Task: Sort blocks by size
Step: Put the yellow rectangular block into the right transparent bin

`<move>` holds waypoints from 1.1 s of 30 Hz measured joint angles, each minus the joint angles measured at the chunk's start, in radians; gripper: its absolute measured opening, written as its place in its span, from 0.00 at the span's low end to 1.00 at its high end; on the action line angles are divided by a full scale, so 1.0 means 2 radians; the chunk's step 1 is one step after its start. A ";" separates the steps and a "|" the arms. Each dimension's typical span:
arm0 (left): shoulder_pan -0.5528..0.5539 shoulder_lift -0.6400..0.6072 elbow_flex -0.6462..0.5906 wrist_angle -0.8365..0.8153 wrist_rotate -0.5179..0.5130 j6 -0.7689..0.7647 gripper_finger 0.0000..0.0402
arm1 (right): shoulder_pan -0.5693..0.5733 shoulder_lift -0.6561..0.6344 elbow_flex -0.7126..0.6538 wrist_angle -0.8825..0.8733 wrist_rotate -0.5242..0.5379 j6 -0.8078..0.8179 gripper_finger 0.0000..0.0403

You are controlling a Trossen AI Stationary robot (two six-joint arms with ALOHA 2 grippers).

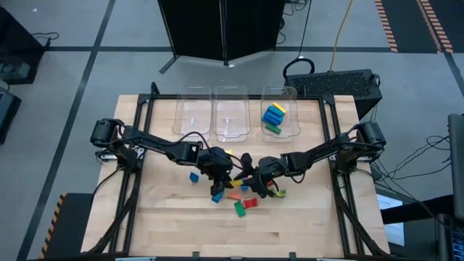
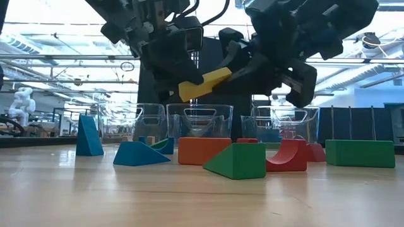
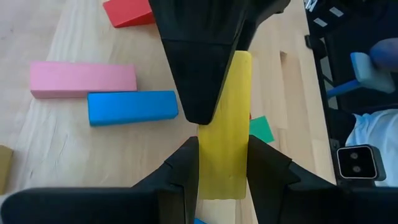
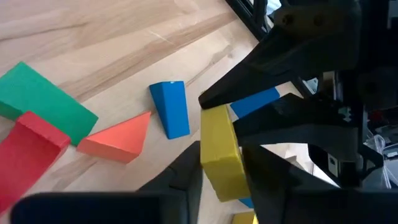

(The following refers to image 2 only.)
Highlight orange triangular block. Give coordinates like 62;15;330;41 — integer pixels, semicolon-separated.
177;137;233;166

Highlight green rectangular block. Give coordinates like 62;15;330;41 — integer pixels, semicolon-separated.
324;139;396;169

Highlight blue wooden block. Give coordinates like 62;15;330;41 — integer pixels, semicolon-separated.
162;136;175;156

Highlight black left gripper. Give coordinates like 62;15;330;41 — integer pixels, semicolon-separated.
124;0;205;86

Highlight black ceiling camera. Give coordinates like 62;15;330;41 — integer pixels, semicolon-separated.
361;31;382;50

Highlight black curved hose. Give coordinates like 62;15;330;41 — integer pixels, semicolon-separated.
0;115;28;138

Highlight tall black partition screen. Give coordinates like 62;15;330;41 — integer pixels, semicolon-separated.
138;28;253;143

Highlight yellow long block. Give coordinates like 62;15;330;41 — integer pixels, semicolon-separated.
177;66;233;103

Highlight green curved block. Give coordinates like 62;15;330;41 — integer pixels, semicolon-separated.
150;138;170;151

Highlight red arch block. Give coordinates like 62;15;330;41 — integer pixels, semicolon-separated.
265;139;308;173

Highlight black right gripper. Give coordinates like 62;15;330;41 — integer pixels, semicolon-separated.
217;0;345;109

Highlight blue triangular block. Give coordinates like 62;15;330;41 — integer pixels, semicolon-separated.
112;140;172;167
75;114;105;158

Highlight blue long block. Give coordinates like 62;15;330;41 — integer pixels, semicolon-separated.
257;135;284;144
258;128;283;137

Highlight clear plastic bin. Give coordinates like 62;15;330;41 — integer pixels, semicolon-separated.
165;103;235;142
241;105;321;145
97;102;167;148

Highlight natural wood block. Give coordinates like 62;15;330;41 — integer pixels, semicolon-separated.
121;135;157;147

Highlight white robot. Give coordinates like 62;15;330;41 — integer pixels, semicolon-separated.
8;86;37;127

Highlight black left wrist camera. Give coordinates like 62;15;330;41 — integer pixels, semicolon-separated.
170;15;205;54

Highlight red triangular block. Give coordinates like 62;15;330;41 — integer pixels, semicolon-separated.
305;143;327;163

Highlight low black partition panels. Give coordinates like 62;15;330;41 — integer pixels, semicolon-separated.
318;105;395;143

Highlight green triangular block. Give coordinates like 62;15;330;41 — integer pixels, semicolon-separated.
203;142;267;181

